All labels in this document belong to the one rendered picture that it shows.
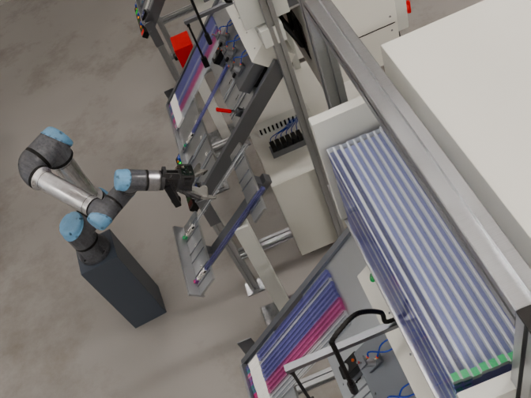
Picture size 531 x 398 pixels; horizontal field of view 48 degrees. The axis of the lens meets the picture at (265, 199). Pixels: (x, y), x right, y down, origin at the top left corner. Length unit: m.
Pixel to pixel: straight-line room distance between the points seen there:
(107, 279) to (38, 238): 1.16
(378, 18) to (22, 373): 2.47
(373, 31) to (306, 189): 0.77
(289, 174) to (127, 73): 2.39
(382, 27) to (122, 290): 1.67
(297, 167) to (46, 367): 1.69
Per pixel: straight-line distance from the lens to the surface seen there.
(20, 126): 4.84
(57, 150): 2.40
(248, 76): 2.19
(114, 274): 2.83
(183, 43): 3.24
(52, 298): 3.59
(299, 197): 2.64
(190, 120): 2.72
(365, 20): 2.19
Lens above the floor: 2.51
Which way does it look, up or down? 49 degrees down
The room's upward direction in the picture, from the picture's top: 25 degrees counter-clockwise
